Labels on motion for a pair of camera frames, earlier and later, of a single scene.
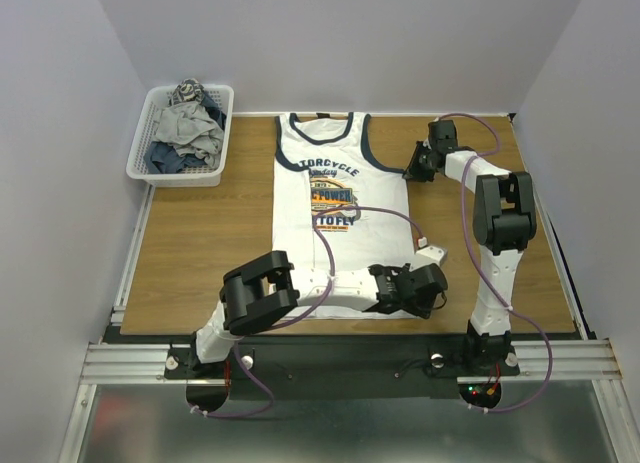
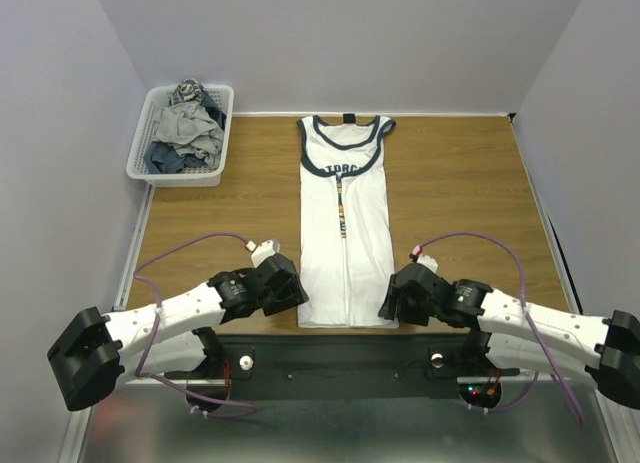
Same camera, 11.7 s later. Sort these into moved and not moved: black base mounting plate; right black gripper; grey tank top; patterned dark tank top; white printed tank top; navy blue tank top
Moved: right black gripper; white printed tank top
Not moved: black base mounting plate; grey tank top; patterned dark tank top; navy blue tank top
